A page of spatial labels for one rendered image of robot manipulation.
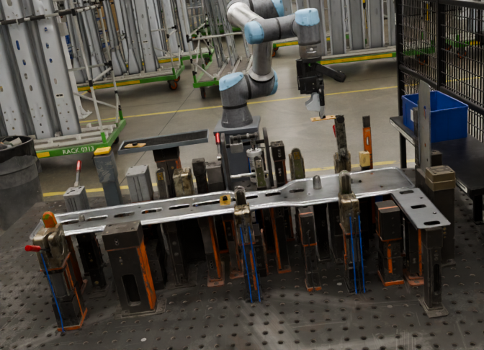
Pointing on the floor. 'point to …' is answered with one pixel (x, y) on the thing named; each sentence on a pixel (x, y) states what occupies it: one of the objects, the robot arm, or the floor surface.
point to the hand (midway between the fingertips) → (322, 113)
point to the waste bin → (18, 178)
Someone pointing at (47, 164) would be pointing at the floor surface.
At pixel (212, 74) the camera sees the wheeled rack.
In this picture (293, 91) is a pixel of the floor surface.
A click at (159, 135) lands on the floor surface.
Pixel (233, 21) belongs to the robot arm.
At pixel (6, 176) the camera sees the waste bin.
